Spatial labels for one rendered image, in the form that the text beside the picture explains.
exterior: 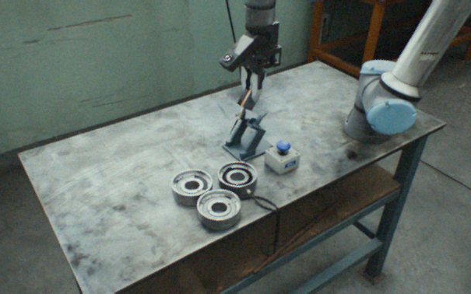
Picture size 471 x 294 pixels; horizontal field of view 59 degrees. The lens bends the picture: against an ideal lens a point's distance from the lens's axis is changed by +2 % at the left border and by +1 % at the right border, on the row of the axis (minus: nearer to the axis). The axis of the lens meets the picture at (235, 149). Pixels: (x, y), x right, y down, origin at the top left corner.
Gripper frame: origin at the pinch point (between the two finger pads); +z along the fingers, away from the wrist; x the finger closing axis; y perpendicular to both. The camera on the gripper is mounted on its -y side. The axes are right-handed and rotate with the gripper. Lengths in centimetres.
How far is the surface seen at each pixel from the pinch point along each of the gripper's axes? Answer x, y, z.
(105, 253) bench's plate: -14, -50, 18
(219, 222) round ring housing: -23.1, -25.8, 14.3
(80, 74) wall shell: 149, -7, 51
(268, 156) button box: -10.1, -0.3, 14.5
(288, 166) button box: -15.3, 2.4, 15.6
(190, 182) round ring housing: -6.1, -23.6, 15.4
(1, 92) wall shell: 150, -48, 51
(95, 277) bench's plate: -19, -54, 18
